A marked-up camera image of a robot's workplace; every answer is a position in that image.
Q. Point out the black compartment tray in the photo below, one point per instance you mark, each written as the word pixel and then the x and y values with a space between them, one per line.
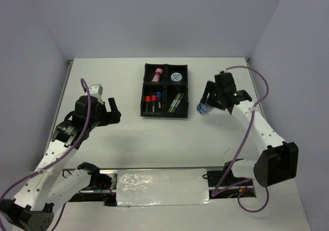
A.
pixel 168 89

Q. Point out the pink tip black highlighter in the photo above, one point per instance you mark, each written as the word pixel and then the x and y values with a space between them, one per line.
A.
pixel 153 106

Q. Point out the pink bottle of pens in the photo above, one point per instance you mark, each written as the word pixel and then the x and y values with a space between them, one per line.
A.
pixel 157 75

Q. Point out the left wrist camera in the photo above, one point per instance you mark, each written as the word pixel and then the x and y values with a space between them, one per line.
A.
pixel 96 90

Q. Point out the blue tip black highlighter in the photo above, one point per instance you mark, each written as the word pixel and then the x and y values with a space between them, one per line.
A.
pixel 159 103

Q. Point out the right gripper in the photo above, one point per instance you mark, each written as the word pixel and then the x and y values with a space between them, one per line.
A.
pixel 210 88

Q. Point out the blue slim pen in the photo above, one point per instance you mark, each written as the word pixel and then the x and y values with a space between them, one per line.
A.
pixel 181 97

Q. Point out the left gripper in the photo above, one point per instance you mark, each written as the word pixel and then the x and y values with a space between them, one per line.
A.
pixel 109 117

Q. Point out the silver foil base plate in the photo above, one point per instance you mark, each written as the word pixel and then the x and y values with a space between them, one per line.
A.
pixel 162 187

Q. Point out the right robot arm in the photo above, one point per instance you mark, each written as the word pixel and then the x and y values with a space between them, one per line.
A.
pixel 278 159

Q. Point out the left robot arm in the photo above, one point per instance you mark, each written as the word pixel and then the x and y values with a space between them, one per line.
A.
pixel 34 206

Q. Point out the green slim pen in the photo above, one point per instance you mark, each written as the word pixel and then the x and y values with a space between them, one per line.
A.
pixel 177 98

